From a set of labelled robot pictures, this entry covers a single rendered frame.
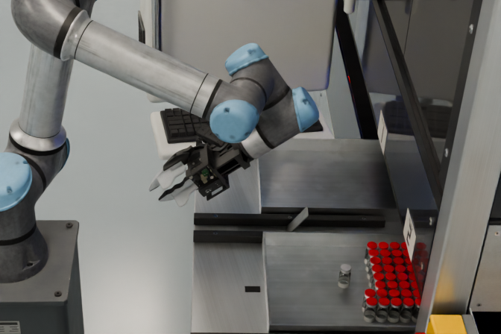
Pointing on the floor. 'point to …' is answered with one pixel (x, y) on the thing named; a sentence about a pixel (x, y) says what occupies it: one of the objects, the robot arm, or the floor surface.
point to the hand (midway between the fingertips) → (159, 188)
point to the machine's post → (469, 170)
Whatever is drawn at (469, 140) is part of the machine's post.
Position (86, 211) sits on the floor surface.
